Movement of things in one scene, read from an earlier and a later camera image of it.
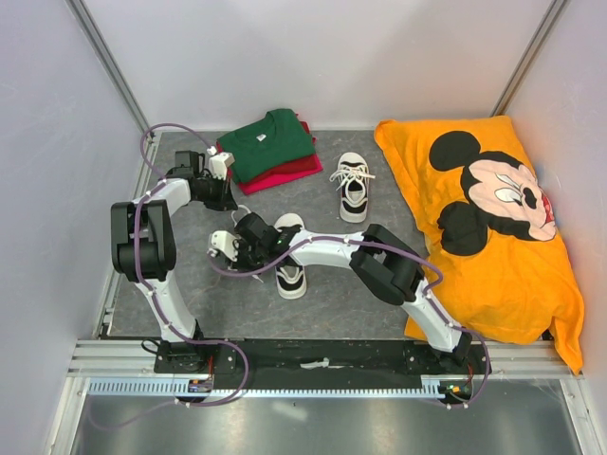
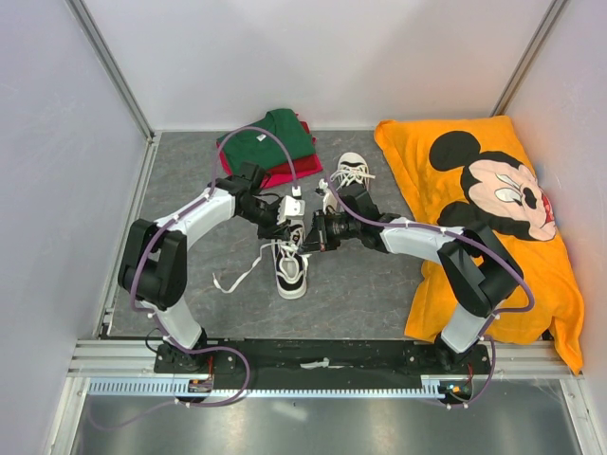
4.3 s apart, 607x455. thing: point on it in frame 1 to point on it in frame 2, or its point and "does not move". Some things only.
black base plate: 312,362 does not move
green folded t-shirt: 274,140 does not move
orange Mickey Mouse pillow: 506,274 does not move
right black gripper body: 249,258 to 335,228
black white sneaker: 291,280 does not move
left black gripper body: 213,193 to 266,216
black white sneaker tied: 353,175 does not move
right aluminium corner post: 504,101 does not move
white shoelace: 232,223 to 272,244
